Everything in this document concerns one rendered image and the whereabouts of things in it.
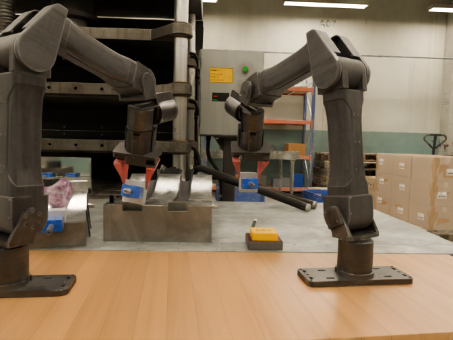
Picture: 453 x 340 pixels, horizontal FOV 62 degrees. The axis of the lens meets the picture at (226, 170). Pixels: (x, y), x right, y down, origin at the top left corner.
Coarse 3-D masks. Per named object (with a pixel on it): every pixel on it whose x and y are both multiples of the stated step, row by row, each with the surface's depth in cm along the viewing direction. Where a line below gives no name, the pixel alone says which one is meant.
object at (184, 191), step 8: (160, 168) 125; (168, 168) 126; (176, 168) 126; (152, 176) 126; (192, 176) 120; (152, 184) 117; (184, 184) 118; (152, 192) 113; (184, 192) 114; (176, 200) 102; (184, 200) 104
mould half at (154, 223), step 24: (168, 192) 113; (192, 192) 113; (120, 216) 90; (144, 216) 91; (168, 216) 91; (192, 216) 91; (120, 240) 91; (144, 240) 91; (168, 240) 91; (192, 240) 91
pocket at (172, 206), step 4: (168, 204) 94; (172, 204) 95; (176, 204) 95; (180, 204) 95; (184, 204) 95; (188, 204) 95; (168, 208) 94; (172, 208) 95; (176, 208) 95; (180, 208) 95; (184, 208) 95
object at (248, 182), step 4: (240, 172) 107; (244, 172) 107; (248, 172) 107; (240, 176) 104; (244, 176) 104; (248, 176) 104; (252, 176) 104; (256, 176) 104; (240, 180) 104; (244, 180) 100; (248, 180) 100; (252, 180) 100; (256, 180) 100; (240, 184) 104; (244, 184) 100; (248, 184) 99; (252, 184) 97; (256, 184) 100; (240, 188) 104; (244, 188) 100; (248, 188) 100; (252, 188) 100; (256, 188) 100
